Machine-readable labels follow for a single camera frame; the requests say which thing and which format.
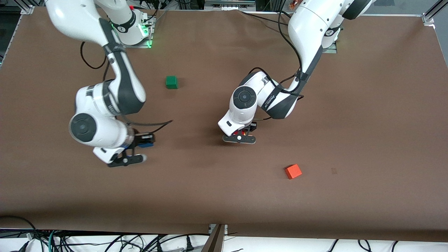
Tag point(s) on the dark metal beam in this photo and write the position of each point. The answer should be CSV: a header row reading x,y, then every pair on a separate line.
x,y
214,243

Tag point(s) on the small metal bracket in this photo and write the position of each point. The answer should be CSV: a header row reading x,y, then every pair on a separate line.
x,y
211,229

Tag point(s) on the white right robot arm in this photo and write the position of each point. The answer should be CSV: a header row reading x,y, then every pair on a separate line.
x,y
105,134

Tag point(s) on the aluminium frame profile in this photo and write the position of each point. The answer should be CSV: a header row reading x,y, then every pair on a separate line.
x,y
428,17

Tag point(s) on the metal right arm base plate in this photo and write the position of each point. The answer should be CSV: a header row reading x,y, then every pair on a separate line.
x,y
147,43

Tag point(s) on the brown table cover sheet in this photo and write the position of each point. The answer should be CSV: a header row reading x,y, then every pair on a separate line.
x,y
210,192

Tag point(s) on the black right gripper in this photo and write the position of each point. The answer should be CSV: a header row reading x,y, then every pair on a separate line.
x,y
140,138

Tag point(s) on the green block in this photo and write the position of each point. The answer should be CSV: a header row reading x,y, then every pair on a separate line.
x,y
171,82

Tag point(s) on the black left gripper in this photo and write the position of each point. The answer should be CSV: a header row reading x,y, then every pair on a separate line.
x,y
250,127

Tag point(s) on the orange block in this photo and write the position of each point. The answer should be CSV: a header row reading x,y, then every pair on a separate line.
x,y
293,171

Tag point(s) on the black power plug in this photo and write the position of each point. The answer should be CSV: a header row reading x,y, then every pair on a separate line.
x,y
189,245

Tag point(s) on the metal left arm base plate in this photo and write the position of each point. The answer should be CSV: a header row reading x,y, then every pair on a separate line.
x,y
330,51

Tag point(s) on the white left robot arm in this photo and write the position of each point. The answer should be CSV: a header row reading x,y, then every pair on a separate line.
x,y
308,28

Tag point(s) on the grey power strip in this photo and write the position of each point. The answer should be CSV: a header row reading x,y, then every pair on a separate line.
x,y
227,3

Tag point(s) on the small aluminium corner bracket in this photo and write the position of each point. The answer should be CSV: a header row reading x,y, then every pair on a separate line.
x,y
28,9

